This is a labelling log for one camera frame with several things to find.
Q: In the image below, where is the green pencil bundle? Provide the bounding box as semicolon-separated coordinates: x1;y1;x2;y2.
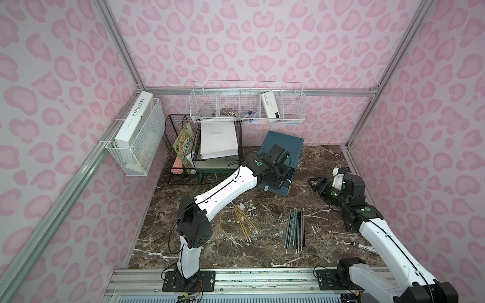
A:
284;208;306;254

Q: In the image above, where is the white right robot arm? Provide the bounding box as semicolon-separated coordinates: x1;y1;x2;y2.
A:
308;169;458;302

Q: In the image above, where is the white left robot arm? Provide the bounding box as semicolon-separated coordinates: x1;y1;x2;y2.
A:
175;144;290;281

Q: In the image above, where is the black wire file rack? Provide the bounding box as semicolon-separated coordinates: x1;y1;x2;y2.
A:
162;114;243;185

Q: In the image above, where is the black marker pen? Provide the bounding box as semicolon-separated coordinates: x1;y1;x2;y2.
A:
351;242;378;255

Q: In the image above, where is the white paper stack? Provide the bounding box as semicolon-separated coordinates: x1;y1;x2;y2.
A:
200;122;239;160

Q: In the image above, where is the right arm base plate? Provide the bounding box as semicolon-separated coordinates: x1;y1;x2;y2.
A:
313;268;352;292

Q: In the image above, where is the yellow pencil bundle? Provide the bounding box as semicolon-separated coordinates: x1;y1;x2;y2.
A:
217;203;261;243

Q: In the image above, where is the white small box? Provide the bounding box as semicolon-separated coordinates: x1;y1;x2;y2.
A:
261;91;280;122

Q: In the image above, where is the white wire wall basket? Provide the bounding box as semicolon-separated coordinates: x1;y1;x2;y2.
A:
189;80;306;125

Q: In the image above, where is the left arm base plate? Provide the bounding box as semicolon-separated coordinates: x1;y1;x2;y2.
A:
162;270;216;292

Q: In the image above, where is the colorful picture book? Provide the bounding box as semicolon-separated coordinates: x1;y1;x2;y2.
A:
173;123;195;169

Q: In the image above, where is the white wire side basket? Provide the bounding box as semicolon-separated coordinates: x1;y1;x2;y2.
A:
106;98;165;177

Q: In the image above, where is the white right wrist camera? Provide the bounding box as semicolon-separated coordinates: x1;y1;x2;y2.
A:
332;167;349;190

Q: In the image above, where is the teal drawer cabinet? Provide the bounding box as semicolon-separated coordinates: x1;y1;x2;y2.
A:
259;131;304;169

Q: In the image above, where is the white book box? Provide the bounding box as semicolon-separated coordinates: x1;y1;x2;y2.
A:
114;91;155;148

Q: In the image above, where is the green stool frame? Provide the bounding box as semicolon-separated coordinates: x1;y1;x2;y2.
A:
197;169;236;184

